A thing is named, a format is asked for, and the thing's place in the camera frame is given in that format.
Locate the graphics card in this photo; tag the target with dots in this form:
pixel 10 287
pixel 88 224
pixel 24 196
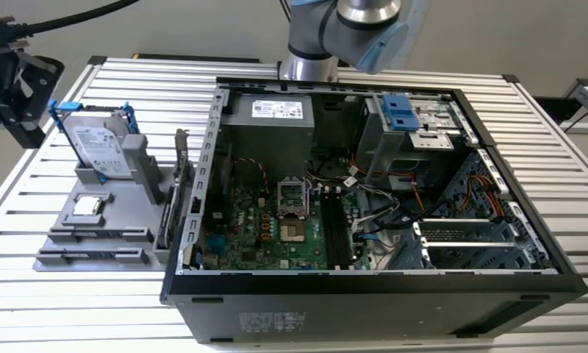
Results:
pixel 168 220

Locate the grey parts rack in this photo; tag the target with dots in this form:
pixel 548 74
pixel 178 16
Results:
pixel 122 217

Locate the silver metal drive cage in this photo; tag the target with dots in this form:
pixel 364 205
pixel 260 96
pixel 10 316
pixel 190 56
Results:
pixel 471 224

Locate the hard disk in blue carrier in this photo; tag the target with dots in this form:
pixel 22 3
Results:
pixel 94 143

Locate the green motherboard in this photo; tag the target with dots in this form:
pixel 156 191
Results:
pixel 298 252

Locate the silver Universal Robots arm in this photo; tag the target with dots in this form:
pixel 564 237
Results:
pixel 313 33

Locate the blue plastic bay latch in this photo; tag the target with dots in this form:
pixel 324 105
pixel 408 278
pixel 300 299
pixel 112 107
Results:
pixel 396 112

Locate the silver metal disk bay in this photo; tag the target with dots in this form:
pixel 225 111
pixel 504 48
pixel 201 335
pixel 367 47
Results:
pixel 396 147

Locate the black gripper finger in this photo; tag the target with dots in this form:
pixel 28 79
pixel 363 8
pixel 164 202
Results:
pixel 38 95

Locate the silver CPU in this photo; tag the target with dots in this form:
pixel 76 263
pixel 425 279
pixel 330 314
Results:
pixel 88 206

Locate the black RAM slot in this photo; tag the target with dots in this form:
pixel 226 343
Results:
pixel 329 235
pixel 341 239

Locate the CPU socket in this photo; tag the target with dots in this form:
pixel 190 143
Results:
pixel 292 231

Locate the black block beside table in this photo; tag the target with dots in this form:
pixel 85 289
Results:
pixel 559 108

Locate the black open PC case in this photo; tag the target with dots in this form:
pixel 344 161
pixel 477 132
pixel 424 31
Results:
pixel 322 312

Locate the grey power supply unit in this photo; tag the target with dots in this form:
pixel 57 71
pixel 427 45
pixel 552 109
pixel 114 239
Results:
pixel 269 147

